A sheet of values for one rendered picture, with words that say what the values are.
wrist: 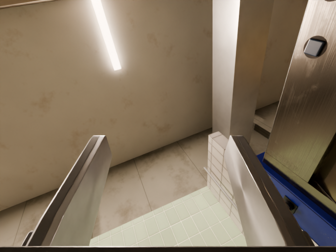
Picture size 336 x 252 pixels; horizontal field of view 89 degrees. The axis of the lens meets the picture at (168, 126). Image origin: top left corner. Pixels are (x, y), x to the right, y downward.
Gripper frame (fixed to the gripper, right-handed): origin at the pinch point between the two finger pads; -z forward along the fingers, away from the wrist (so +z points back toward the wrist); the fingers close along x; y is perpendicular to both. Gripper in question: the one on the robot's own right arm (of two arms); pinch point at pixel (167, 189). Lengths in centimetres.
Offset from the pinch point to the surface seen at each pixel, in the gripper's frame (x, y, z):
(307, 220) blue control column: -59, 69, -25
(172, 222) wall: -4, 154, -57
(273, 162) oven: -52, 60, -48
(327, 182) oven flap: -60, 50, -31
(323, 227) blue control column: -61, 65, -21
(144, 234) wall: 20, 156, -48
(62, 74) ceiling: 174, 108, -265
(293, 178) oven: -56, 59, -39
